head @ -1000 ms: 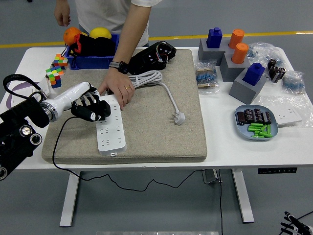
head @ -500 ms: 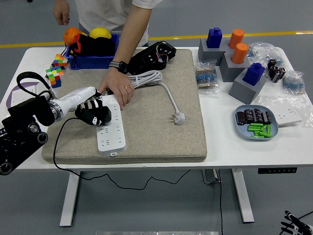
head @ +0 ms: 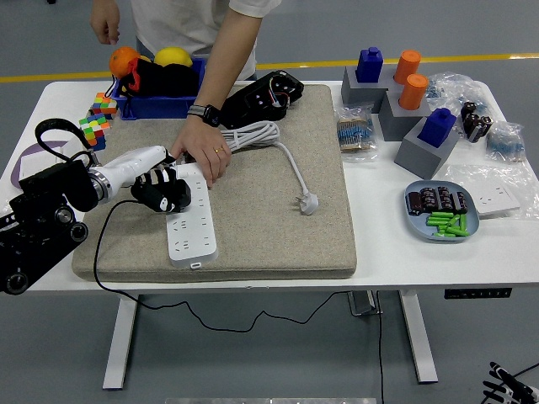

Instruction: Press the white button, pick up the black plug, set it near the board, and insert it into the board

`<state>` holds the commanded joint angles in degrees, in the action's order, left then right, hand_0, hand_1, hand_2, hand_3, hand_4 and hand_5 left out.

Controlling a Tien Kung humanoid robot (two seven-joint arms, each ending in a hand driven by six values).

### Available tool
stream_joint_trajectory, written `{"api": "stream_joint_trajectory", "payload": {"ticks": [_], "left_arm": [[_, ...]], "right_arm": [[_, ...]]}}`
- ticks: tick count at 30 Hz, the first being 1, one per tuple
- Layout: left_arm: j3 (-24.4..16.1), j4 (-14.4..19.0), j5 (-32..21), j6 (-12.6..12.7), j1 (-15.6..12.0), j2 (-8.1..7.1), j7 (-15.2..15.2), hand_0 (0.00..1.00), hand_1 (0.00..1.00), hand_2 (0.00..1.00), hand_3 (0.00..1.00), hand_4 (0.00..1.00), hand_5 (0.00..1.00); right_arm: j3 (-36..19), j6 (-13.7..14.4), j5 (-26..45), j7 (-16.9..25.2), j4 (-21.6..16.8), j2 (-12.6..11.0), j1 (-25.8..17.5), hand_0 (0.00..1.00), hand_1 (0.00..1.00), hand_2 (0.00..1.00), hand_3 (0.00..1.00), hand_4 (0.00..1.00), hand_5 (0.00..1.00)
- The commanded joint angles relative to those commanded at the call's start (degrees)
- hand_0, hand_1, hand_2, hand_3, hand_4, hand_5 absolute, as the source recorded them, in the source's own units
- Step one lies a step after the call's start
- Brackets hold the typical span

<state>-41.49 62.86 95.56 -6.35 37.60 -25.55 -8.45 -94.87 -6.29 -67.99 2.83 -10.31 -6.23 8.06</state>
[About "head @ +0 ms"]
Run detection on person's right hand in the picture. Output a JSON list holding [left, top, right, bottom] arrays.
[[89, 0, 121, 46]]

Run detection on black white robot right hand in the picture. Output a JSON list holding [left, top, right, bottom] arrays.
[[483, 360, 539, 404]]

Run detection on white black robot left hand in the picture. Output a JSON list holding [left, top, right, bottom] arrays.
[[104, 145, 193, 215]]

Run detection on person's left hand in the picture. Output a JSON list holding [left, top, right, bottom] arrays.
[[169, 115, 232, 189]]

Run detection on black plug adapter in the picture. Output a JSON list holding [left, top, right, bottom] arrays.
[[134, 178, 193, 211]]

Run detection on white power strip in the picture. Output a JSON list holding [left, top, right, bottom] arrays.
[[166, 162, 220, 269]]

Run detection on thin black adapter cord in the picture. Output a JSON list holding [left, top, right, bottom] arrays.
[[92, 199, 351, 333]]

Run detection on black wristwatch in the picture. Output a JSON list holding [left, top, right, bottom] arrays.
[[187, 104, 222, 128]]

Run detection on orange fruit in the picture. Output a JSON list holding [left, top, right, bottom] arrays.
[[109, 45, 142, 80]]

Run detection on blue plastic bin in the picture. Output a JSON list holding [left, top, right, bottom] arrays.
[[111, 57, 207, 121]]

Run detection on black pouch with red trim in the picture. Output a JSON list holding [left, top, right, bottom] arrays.
[[115, 57, 201, 98]]

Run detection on person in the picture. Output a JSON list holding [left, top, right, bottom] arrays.
[[130, 0, 282, 82]]

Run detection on yellow lemon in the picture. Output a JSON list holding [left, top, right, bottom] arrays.
[[153, 45, 194, 68]]

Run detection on black table control panel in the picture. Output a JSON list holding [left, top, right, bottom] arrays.
[[444, 287, 514, 300]]

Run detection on white table leg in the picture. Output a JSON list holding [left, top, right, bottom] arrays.
[[398, 290, 440, 385], [102, 294, 140, 391]]

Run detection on grey-brown mat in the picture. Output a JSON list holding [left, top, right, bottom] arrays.
[[71, 82, 358, 284]]

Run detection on purple tray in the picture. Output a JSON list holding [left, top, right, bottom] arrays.
[[10, 141, 68, 190]]

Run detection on bag of striped resistors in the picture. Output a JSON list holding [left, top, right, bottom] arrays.
[[335, 104, 379, 163]]

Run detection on grey block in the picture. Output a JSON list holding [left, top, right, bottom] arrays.
[[393, 115, 460, 180], [377, 90, 433, 142], [340, 65, 395, 114]]

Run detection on blue peg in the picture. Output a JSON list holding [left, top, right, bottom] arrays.
[[355, 46, 384, 84], [416, 108, 458, 148]]

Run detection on blue-grey plate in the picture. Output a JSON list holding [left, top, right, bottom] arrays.
[[403, 179, 481, 244]]

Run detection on orange cylinder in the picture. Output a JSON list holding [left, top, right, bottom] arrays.
[[398, 73, 430, 111], [393, 50, 423, 85]]

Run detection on clear plastic bag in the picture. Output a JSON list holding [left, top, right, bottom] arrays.
[[444, 162, 539, 221]]

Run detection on clear bag of blue resistors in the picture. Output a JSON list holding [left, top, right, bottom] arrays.
[[484, 120, 527, 163], [424, 72, 492, 114]]

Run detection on black capacitor bundle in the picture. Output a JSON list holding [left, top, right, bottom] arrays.
[[459, 100, 494, 144]]

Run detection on grey power strip cable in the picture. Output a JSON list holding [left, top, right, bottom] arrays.
[[218, 120, 320, 216]]

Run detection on black device housing with wires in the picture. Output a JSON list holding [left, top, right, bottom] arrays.
[[218, 70, 305, 130]]

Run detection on black floor cable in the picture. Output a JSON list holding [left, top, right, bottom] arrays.
[[374, 290, 387, 404]]

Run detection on metal bracket under table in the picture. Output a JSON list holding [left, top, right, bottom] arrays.
[[347, 290, 384, 316]]

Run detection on white wall socket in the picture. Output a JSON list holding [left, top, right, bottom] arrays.
[[473, 184, 522, 218]]

